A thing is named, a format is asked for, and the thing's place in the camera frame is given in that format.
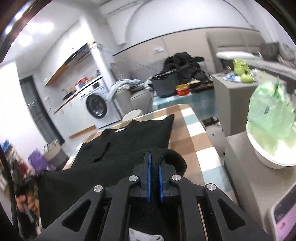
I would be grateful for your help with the teal tablecloth side table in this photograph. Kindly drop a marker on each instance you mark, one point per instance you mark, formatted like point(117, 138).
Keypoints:
point(203, 103)

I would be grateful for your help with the black knit sweater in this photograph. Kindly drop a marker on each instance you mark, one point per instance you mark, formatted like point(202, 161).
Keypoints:
point(105, 161)

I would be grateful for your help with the grey sofa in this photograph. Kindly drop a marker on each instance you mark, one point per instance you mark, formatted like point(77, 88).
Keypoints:
point(128, 101)

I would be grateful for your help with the white bowl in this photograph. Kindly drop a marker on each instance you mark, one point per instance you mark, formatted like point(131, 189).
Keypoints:
point(273, 152)

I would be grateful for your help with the green plastic bag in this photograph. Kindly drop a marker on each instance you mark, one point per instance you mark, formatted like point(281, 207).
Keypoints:
point(271, 109)

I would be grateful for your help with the checkered plush blanket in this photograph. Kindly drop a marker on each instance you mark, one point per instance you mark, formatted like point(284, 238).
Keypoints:
point(190, 140)

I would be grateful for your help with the black clothes pile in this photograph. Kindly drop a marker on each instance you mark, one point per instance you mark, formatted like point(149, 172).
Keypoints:
point(186, 67)

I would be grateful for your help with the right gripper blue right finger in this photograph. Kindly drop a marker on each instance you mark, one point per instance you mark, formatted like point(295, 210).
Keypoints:
point(164, 181)

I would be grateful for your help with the person left hand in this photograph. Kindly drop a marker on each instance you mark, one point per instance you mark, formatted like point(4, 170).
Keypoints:
point(29, 201)

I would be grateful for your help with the red instant noodle bowl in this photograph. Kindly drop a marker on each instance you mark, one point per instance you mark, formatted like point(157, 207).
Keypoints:
point(182, 89)

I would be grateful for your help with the white washing machine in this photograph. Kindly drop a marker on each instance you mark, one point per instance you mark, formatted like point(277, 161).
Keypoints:
point(101, 112)

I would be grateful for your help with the white round stool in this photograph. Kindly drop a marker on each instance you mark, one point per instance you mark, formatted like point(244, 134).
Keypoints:
point(132, 115)

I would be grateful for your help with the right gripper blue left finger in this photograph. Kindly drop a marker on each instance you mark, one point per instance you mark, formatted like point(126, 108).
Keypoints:
point(146, 177)

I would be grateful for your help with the white grey clothes on sofa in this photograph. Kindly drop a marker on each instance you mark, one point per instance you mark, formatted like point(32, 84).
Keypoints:
point(127, 84)

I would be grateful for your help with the woven laundry basket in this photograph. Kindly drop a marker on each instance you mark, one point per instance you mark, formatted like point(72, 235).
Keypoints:
point(55, 155)

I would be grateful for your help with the black rice cooker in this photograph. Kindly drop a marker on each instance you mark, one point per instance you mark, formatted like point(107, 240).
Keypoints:
point(164, 83)

